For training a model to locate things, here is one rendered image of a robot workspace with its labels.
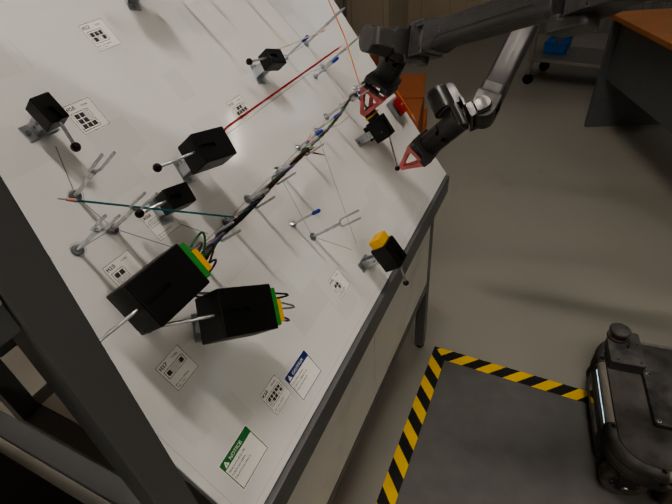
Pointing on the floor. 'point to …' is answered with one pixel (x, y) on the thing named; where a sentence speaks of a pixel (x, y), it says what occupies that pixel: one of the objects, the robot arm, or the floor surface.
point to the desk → (635, 72)
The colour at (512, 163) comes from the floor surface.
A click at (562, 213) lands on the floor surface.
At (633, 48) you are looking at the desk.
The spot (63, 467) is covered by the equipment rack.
